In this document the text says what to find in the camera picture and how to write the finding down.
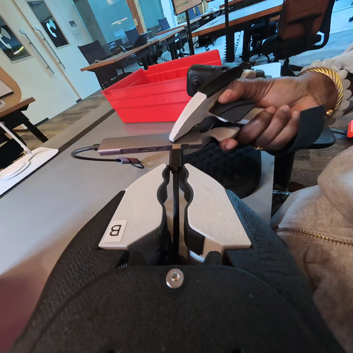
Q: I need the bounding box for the gold bangle bracelet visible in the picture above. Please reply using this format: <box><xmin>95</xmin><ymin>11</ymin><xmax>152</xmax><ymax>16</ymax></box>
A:
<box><xmin>296</xmin><ymin>67</ymin><xmax>345</xmax><ymax>116</ymax></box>

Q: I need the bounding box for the white base poster stand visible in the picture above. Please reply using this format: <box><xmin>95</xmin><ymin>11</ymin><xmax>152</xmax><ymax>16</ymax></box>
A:
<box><xmin>0</xmin><ymin>121</ymin><xmax>59</xmax><ymax>197</ymax></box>

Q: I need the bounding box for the brown backed office chair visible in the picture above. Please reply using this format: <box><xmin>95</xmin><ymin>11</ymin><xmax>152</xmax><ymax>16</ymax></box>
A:
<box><xmin>261</xmin><ymin>0</ymin><xmax>336</xmax><ymax>79</ymax></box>

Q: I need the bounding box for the grey usb hub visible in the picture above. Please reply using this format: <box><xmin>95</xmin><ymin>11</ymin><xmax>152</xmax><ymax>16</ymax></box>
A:
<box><xmin>98</xmin><ymin>134</ymin><xmax>203</xmax><ymax>156</ymax></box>

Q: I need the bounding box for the metal door handle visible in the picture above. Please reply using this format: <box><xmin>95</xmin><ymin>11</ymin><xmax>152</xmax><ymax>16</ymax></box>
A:
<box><xmin>34</xmin><ymin>26</ymin><xmax>67</xmax><ymax>70</ymax></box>
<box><xmin>19</xmin><ymin>29</ymin><xmax>55</xmax><ymax>75</ymax></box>

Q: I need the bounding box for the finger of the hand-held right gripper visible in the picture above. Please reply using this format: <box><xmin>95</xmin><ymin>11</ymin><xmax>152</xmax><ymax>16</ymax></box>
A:
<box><xmin>169</xmin><ymin>92</ymin><xmax>214</xmax><ymax>143</ymax></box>

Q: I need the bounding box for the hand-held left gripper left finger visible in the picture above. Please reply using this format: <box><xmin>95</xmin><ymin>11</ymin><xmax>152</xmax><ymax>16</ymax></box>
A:
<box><xmin>98</xmin><ymin>164</ymin><xmax>169</xmax><ymax>265</ymax></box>

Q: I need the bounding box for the red plastic bin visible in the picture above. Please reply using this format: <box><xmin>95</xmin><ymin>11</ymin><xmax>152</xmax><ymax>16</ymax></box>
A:
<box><xmin>101</xmin><ymin>49</ymin><xmax>223</xmax><ymax>124</ymax></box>

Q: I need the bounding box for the smooth black usb cable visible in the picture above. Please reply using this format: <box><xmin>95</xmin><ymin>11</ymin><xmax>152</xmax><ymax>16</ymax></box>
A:
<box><xmin>169</xmin><ymin>146</ymin><xmax>184</xmax><ymax>258</ymax></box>

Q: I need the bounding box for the dark door window phone icon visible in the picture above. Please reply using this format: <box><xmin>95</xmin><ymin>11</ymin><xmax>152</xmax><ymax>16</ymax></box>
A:
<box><xmin>0</xmin><ymin>15</ymin><xmax>31</xmax><ymax>63</ymax></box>
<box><xmin>27</xmin><ymin>0</ymin><xmax>69</xmax><ymax>49</ymax></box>

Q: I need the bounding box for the wooden top office desk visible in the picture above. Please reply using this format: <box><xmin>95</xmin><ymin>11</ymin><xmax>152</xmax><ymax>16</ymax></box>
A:
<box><xmin>81</xmin><ymin>26</ymin><xmax>185</xmax><ymax>90</ymax></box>
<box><xmin>0</xmin><ymin>97</ymin><xmax>49</xmax><ymax>144</ymax></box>
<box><xmin>192</xmin><ymin>0</ymin><xmax>284</xmax><ymax>62</ymax></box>

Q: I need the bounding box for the whiteboard red green writing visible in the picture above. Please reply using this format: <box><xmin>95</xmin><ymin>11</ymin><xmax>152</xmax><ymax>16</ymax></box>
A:
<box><xmin>171</xmin><ymin>0</ymin><xmax>205</xmax><ymax>16</ymax></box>

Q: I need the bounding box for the person's right hand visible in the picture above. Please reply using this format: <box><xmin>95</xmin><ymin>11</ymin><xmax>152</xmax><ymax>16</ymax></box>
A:
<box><xmin>218</xmin><ymin>72</ymin><xmax>335</xmax><ymax>152</ymax></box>

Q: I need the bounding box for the person's right forearm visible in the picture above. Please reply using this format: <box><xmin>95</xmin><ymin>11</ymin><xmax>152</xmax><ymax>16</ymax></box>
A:
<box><xmin>335</xmin><ymin>41</ymin><xmax>353</xmax><ymax>95</ymax></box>

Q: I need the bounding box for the rounded wooden panel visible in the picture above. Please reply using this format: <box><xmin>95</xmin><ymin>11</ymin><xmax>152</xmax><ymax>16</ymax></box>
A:
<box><xmin>0</xmin><ymin>66</ymin><xmax>22</xmax><ymax>103</ymax></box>

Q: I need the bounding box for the black quilted foam pad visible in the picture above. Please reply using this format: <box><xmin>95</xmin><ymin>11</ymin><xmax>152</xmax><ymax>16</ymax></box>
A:
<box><xmin>182</xmin><ymin>142</ymin><xmax>262</xmax><ymax>199</ymax></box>

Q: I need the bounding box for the black mesh office chair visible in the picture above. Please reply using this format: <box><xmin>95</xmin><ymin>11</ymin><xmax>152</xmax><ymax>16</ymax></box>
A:
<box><xmin>78</xmin><ymin>40</ymin><xmax>123</xmax><ymax>89</ymax></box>

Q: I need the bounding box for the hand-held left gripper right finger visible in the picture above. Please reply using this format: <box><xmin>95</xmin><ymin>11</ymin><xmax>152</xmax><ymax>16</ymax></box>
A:
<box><xmin>179</xmin><ymin>163</ymin><xmax>252</xmax><ymax>260</ymax></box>

